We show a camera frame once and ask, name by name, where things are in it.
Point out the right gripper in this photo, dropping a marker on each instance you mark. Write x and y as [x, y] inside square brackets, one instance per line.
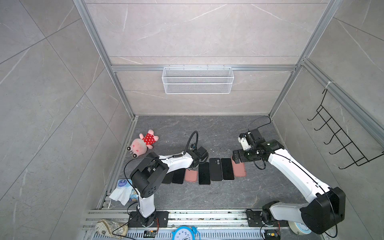
[240, 152]

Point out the black phone case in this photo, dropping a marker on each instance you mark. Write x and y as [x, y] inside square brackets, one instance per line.
[168, 178]
[215, 165]

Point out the pink phone case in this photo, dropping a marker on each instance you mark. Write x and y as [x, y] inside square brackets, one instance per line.
[239, 169]
[191, 176]

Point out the long black phone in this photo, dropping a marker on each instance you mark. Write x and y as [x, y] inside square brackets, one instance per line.
[179, 176]

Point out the phone with pink edge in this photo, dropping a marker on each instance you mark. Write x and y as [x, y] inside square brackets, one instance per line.
[227, 169]

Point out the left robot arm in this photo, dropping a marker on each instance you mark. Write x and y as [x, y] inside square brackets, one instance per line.
[149, 174]

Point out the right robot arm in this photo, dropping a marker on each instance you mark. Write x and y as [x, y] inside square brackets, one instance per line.
[325, 206]

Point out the pink pig plush toy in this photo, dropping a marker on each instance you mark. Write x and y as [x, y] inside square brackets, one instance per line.
[140, 145]

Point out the blue alarm clock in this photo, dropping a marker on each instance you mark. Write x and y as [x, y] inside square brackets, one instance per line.
[186, 233]

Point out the wet wipes pack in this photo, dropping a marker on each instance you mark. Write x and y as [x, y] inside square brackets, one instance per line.
[124, 192]

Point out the cream alarm clock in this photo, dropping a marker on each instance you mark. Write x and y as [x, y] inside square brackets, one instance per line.
[299, 228]

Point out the crumpled patterned cloth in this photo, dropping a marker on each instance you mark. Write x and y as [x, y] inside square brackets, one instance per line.
[111, 229]

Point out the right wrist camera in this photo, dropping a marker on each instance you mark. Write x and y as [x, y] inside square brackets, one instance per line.
[245, 141]

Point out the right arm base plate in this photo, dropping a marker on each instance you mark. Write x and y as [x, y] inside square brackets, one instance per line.
[260, 218]

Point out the aluminium mounting rail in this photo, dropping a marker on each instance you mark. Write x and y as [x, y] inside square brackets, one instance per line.
[204, 219]

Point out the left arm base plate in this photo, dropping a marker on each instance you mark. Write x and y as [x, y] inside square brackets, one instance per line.
[160, 219]

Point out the black wire hook rack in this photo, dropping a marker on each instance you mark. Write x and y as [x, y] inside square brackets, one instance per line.
[340, 135]

